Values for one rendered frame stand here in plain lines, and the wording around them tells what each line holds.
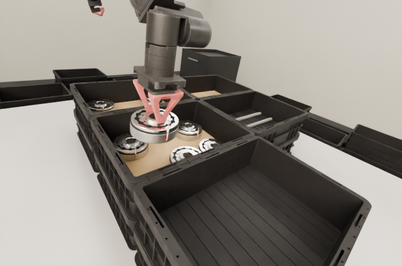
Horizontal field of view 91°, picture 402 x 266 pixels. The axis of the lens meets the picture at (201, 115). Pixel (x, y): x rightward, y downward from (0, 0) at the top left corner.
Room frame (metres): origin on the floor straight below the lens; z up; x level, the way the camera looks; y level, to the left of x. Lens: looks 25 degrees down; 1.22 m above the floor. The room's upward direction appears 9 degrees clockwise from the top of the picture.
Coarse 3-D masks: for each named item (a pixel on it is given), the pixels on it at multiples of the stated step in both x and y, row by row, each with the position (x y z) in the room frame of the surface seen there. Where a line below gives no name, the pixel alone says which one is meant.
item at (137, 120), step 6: (132, 114) 0.37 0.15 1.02; (138, 114) 0.38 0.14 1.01; (144, 114) 0.38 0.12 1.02; (174, 114) 0.41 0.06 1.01; (132, 120) 0.35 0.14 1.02; (138, 120) 0.36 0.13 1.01; (144, 120) 0.36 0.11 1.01; (168, 120) 0.38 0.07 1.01; (174, 120) 0.39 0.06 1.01; (138, 126) 0.33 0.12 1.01; (144, 126) 0.33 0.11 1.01; (150, 126) 0.34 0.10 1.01; (156, 126) 0.34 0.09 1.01; (162, 126) 0.35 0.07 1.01; (174, 126) 0.36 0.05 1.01; (156, 132) 0.33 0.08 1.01; (162, 132) 0.33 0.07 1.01
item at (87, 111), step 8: (120, 80) 0.83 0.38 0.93; (128, 80) 0.85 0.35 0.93; (72, 88) 0.65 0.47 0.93; (176, 88) 0.84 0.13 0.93; (80, 96) 0.60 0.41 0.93; (192, 96) 0.78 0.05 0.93; (80, 104) 0.55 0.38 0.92; (160, 104) 0.64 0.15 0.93; (88, 112) 0.50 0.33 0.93; (104, 112) 0.51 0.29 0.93; (88, 120) 0.49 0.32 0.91
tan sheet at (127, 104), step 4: (136, 100) 0.86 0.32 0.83; (116, 104) 0.79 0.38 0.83; (120, 104) 0.79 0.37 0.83; (124, 104) 0.80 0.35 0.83; (128, 104) 0.81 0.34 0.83; (132, 104) 0.81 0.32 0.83; (136, 104) 0.82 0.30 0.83; (116, 108) 0.75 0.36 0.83; (120, 108) 0.75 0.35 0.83; (124, 108) 0.76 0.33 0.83
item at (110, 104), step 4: (92, 100) 0.72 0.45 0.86; (96, 100) 0.73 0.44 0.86; (104, 100) 0.74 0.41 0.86; (108, 100) 0.74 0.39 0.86; (88, 104) 0.68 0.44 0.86; (92, 104) 0.69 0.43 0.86; (108, 104) 0.71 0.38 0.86; (112, 104) 0.72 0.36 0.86; (92, 108) 0.65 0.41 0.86; (96, 108) 0.66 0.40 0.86; (100, 108) 0.66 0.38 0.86; (104, 108) 0.67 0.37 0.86; (108, 108) 0.68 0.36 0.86
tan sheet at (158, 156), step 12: (204, 132) 0.67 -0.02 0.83; (156, 144) 0.54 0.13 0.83; (168, 144) 0.55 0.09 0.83; (180, 144) 0.56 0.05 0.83; (192, 144) 0.57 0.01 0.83; (144, 156) 0.47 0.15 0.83; (156, 156) 0.48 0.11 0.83; (168, 156) 0.49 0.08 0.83; (132, 168) 0.41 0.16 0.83; (144, 168) 0.42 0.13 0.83; (156, 168) 0.43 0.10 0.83
